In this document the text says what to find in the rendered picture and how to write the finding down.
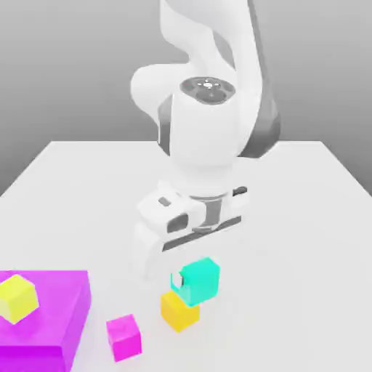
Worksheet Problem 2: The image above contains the small magenta cube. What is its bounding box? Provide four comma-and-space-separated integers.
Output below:
105, 313, 144, 363

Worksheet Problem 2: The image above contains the small orange cube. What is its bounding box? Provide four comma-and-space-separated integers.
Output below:
160, 290, 201, 333

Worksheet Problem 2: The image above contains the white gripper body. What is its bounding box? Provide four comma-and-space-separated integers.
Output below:
132, 216, 243, 282

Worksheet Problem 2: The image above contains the large magenta box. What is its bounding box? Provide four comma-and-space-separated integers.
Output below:
0, 270, 93, 372

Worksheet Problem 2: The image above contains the small teal cube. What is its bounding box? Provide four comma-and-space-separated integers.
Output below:
170, 256, 221, 308

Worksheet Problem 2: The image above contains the small yellow cube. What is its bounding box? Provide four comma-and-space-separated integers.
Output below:
0, 273, 40, 326

